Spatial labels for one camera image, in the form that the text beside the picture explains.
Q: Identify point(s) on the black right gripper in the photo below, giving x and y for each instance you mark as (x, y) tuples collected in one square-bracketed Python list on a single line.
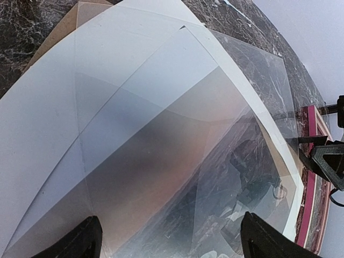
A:
[(325, 158)]

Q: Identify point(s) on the clear acrylic sheet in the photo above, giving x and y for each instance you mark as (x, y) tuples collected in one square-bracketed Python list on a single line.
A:
[(111, 111)]

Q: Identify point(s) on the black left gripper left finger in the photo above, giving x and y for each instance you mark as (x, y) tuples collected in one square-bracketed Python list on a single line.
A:
[(85, 240)]

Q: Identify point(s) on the brown cardboard backing board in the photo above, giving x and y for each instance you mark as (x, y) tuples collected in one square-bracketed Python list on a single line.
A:
[(79, 14)]

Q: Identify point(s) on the light wooden picture frame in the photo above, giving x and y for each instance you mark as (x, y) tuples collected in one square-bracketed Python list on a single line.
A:
[(313, 213)]

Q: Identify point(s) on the white photo mat board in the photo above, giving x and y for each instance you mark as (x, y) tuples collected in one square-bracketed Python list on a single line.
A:
[(43, 191)]

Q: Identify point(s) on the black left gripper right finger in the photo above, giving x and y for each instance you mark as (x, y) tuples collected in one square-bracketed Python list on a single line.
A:
[(259, 239)]

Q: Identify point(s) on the dark painting photo print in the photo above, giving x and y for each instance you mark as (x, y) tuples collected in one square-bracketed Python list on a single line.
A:
[(180, 186)]

